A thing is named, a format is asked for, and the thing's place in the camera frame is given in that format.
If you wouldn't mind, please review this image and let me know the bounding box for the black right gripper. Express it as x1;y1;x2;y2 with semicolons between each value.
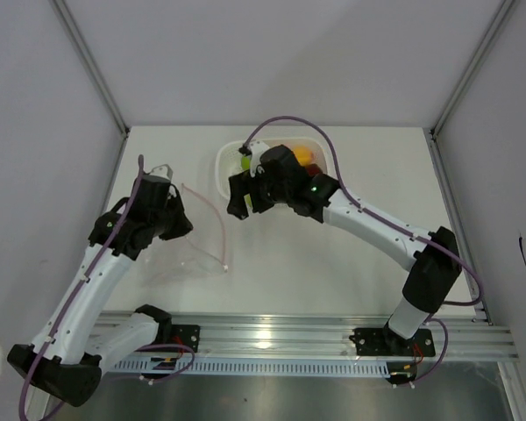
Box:
228;167;291;220

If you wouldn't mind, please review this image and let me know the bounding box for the orange yellow fruit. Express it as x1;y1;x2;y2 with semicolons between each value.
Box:
292;146;314;167

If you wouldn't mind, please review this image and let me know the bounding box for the green apple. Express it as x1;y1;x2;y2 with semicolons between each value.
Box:
240;155;252;171

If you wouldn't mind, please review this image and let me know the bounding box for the clear zip top bag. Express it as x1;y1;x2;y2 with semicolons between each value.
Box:
139;183;229;285

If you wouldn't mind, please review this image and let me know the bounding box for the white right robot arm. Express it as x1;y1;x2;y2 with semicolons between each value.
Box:
227;145;462;354

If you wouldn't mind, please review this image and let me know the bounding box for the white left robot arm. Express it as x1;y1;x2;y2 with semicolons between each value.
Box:
7;174;193;407

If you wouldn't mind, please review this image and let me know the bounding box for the dark red apple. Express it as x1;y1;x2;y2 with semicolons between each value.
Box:
305;163;323;177

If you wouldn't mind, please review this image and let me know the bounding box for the white plastic basket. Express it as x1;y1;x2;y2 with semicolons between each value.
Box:
214;136;332;207

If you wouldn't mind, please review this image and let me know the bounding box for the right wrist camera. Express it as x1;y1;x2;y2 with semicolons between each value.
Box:
247;140;269;177

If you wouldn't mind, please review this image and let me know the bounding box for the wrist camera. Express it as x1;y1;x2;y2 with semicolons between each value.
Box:
150;164;174;182
247;140;269;177

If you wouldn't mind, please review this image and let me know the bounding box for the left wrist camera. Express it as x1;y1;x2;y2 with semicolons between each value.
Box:
150;164;174;182

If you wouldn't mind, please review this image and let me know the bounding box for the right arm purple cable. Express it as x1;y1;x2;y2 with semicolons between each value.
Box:
240;115;483;389

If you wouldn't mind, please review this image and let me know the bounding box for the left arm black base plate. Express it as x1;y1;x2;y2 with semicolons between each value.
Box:
155;324;201;352

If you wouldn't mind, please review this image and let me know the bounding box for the white slotted cable duct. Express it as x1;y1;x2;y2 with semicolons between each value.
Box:
110;356;389;378

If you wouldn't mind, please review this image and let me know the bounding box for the aluminium mounting rail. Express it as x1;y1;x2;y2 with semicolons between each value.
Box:
87;311;521;363

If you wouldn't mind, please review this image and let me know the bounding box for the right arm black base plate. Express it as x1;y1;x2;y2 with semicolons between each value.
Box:
349;326;436;357

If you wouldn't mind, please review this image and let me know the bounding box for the left aluminium frame post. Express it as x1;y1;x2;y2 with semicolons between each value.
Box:
49;0;130;138

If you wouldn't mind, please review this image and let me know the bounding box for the aluminium frame post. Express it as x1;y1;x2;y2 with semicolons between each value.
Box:
430;0;520;139
49;0;130;138

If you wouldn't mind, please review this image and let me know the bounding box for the right aluminium frame post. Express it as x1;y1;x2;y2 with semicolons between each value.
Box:
430;0;520;139

